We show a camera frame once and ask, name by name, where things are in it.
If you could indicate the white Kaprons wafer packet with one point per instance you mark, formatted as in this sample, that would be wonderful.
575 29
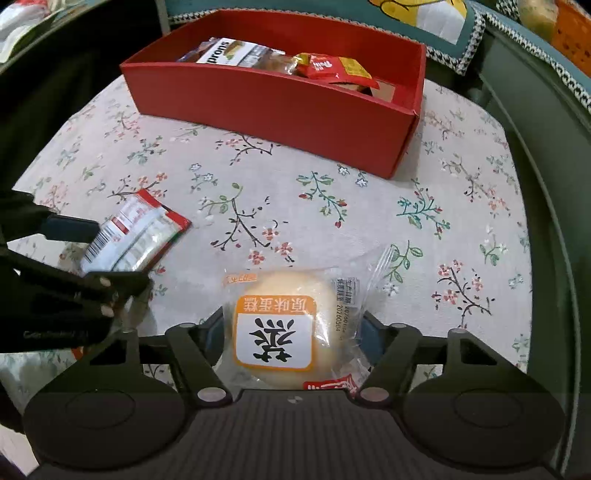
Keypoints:
230 52

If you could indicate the white paper on side table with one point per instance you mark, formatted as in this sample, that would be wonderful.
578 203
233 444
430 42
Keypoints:
23 21

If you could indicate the orange plastic basket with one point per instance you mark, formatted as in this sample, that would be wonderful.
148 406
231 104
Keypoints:
571 35

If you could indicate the red cardboard box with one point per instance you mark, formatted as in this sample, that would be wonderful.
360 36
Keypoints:
359 130

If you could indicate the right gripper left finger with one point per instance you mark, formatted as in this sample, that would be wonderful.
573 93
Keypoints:
195 350

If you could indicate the red white packet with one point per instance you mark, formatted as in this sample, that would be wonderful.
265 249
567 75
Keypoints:
136 238

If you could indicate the red yellow snack bag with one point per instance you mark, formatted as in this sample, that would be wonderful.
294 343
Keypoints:
334 70

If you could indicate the round cake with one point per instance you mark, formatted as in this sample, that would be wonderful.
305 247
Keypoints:
299 329

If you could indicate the floral tablecloth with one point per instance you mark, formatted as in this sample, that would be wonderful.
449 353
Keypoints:
453 213

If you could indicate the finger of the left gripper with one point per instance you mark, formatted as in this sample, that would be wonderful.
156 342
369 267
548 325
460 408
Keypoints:
69 229
108 292

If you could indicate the teal lion sofa cover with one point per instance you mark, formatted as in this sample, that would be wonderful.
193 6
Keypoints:
451 30

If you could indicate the clear plastic bag with fruit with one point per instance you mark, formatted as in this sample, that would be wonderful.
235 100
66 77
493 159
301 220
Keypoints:
535 14

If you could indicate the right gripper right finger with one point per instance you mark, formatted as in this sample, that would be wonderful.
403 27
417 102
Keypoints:
391 351

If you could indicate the clear yellow egg crisp packet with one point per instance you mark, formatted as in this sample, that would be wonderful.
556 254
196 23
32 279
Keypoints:
283 64

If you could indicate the dark side table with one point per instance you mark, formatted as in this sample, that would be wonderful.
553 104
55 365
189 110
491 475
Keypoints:
62 70

